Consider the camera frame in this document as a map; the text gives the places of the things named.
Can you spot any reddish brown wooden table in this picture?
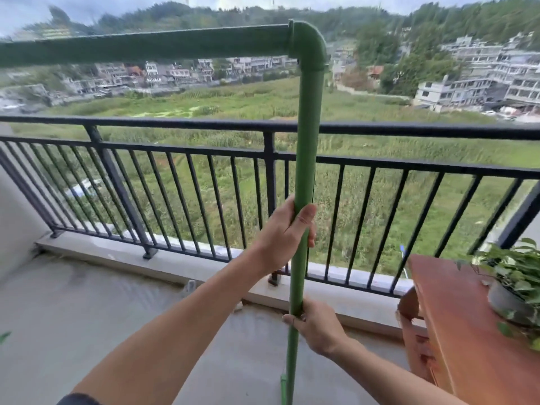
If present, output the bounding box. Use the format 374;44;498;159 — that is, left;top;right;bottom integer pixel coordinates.
396;254;540;405

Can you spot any green pipe frame with elbow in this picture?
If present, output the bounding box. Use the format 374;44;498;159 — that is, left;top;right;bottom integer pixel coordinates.
0;20;330;405

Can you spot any black metal balcony railing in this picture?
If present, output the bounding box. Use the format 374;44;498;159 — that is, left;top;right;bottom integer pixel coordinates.
0;115;540;298

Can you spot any dark sleeve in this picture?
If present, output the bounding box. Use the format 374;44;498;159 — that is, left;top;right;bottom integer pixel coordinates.
56;393;103;405

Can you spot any person's right hand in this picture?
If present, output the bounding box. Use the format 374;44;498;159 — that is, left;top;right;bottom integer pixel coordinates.
282;297;351;359

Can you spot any forested hillside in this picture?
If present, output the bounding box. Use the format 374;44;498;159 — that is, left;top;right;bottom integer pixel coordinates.
25;0;540;97

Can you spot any green crop field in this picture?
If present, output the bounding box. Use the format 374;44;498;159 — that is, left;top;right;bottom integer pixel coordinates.
8;78;540;279

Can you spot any person's right forearm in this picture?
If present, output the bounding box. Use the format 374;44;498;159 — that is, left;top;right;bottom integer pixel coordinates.
331;336;467;405

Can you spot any green leafy plant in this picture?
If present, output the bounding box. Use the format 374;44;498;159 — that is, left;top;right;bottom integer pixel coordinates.
457;237;540;352

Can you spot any white vehicle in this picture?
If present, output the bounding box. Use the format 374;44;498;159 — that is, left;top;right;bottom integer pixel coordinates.
67;178;104;199

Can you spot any person's left forearm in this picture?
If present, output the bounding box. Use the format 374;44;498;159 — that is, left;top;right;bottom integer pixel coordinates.
72;249;271;405

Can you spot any cluster of town buildings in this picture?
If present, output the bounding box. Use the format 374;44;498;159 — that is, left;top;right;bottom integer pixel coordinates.
0;31;540;123

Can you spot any grey plant pot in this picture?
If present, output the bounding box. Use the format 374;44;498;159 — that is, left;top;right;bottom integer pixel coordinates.
487;280;540;327

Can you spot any person's left hand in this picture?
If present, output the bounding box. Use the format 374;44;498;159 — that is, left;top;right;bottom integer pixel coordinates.
252;196;317;275

